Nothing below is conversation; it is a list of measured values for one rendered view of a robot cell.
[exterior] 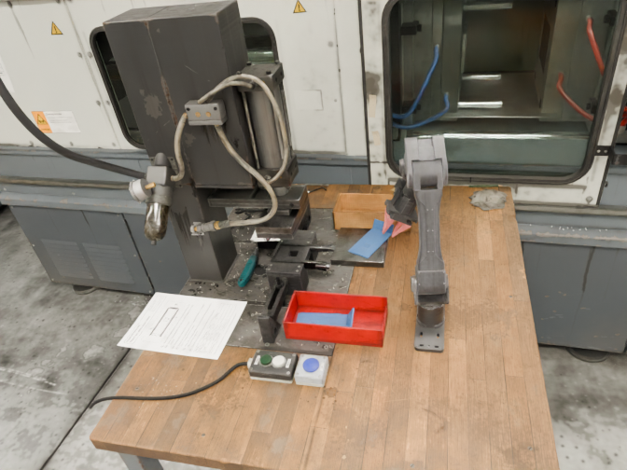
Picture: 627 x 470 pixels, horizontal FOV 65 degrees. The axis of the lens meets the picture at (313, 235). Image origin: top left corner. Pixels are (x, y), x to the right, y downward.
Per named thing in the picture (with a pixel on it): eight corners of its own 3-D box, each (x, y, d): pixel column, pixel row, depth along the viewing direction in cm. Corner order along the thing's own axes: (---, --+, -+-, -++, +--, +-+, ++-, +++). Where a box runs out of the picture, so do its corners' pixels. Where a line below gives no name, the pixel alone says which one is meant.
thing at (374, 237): (394, 231, 156) (394, 224, 154) (368, 258, 147) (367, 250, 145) (375, 226, 160) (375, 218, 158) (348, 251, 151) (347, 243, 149)
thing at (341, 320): (353, 335, 125) (352, 326, 123) (293, 333, 128) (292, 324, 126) (355, 315, 131) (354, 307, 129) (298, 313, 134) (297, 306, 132)
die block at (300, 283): (303, 296, 140) (300, 276, 135) (270, 294, 142) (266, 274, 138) (318, 252, 155) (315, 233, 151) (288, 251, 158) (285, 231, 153)
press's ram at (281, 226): (299, 248, 129) (280, 145, 112) (207, 244, 135) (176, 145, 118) (313, 210, 143) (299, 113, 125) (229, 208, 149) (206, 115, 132)
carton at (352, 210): (411, 234, 159) (411, 214, 154) (334, 231, 165) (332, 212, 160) (413, 212, 168) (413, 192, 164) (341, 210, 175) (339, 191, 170)
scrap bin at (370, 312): (383, 348, 121) (382, 330, 118) (285, 338, 127) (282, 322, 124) (387, 312, 131) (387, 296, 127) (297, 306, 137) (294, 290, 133)
